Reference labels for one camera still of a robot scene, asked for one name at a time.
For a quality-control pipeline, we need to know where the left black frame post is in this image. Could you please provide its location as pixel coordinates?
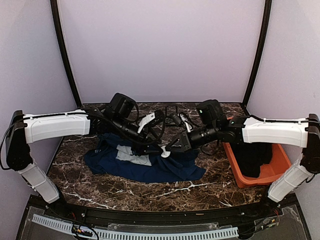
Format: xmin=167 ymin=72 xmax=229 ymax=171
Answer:
xmin=50 ymin=0 xmax=82 ymax=108

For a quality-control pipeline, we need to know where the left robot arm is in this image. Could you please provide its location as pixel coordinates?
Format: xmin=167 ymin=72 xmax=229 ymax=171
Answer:
xmin=0 ymin=93 xmax=165 ymax=218

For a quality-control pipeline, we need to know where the white slotted cable duct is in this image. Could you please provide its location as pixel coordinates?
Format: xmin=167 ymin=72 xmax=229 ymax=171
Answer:
xmin=31 ymin=214 xmax=239 ymax=240

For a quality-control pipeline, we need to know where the black brooch box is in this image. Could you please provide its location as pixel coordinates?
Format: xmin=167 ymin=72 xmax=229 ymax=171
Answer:
xmin=164 ymin=104 xmax=178 ymax=127

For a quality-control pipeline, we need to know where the round gold white brooch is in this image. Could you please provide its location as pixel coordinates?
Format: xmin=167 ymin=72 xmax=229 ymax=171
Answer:
xmin=161 ymin=146 xmax=171 ymax=158

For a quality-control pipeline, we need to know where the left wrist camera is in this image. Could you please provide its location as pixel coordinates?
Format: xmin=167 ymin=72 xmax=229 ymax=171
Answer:
xmin=137 ymin=110 xmax=165 ymax=134

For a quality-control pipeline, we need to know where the orange plastic basket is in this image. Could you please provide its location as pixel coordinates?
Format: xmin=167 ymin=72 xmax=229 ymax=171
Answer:
xmin=223 ymin=120 xmax=292 ymax=188

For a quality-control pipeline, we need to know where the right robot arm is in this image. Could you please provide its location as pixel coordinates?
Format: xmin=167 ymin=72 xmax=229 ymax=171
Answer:
xmin=162 ymin=99 xmax=320 ymax=217

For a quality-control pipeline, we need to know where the right black frame post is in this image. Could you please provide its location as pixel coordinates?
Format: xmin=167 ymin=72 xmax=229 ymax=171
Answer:
xmin=241 ymin=0 xmax=273 ymax=109

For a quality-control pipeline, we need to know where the black front rail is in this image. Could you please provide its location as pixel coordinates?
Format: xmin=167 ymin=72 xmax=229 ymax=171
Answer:
xmin=67 ymin=203 xmax=283 ymax=227

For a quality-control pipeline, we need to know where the blue printed t-shirt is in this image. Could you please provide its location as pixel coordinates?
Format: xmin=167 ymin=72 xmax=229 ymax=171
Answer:
xmin=84 ymin=133 xmax=206 ymax=183

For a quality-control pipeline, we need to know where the black garment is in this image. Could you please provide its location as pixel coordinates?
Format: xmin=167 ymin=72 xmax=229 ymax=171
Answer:
xmin=230 ymin=142 xmax=273 ymax=178

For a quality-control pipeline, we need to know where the black frame post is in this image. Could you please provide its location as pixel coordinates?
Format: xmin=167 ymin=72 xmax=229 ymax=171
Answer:
xmin=241 ymin=0 xmax=273 ymax=109
xmin=50 ymin=0 xmax=82 ymax=108

